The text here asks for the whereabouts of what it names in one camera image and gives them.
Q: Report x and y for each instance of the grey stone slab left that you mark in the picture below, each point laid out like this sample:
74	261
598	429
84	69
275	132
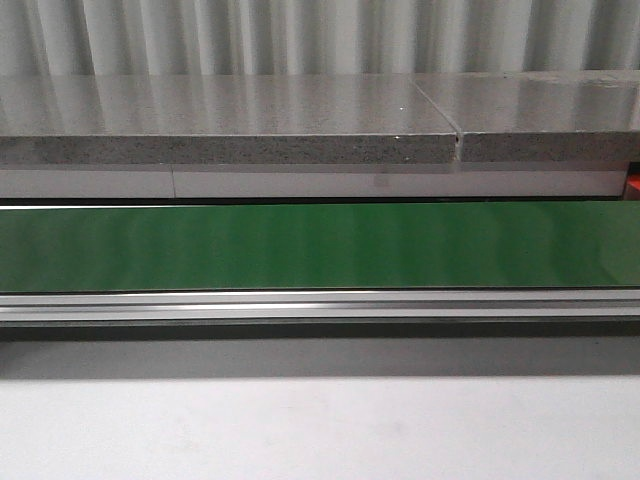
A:
196	120

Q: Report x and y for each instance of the red plastic tray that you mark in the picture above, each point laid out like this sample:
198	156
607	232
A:
632	183

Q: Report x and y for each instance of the grey stone slab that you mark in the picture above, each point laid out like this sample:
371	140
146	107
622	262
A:
547	117
196	120

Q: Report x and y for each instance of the grey stone slab right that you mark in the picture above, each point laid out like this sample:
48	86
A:
547	117

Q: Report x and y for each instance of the green conveyor belt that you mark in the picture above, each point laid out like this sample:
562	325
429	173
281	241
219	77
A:
518	261

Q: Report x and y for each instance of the white pleated curtain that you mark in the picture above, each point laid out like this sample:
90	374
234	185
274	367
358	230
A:
306	37

